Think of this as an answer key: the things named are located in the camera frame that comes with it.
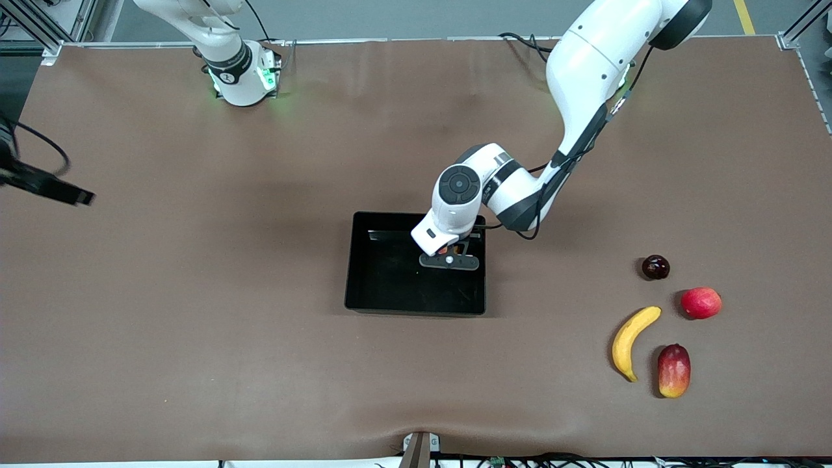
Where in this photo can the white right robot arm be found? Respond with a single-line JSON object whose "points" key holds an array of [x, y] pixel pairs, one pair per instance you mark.
{"points": [[227, 58]]}

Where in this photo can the black plastic box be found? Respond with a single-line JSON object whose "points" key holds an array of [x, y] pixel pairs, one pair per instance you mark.
{"points": [[390, 286]]}

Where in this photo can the small red yellow apple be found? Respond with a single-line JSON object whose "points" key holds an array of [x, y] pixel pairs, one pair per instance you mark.
{"points": [[447, 249]]}

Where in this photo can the aluminium frame post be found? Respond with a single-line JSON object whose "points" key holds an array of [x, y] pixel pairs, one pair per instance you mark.
{"points": [[803, 23], [39, 29]]}

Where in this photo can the yellow banana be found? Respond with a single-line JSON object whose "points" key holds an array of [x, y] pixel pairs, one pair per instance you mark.
{"points": [[629, 338]]}

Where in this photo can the red peach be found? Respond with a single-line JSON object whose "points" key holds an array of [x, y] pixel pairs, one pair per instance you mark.
{"points": [[701, 303]]}

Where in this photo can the small green circuit board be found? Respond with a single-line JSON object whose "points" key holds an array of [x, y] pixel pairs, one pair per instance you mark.
{"points": [[497, 462]]}

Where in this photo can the dark purple plum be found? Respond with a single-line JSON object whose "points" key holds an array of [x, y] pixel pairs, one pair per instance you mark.
{"points": [[655, 267]]}

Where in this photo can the brown table mat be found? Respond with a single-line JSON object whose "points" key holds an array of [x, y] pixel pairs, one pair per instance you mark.
{"points": [[260, 357]]}

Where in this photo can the red yellow mango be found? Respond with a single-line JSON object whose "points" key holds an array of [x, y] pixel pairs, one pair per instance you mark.
{"points": [[673, 370]]}

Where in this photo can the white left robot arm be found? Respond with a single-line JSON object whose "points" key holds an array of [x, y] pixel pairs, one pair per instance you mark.
{"points": [[585, 58]]}

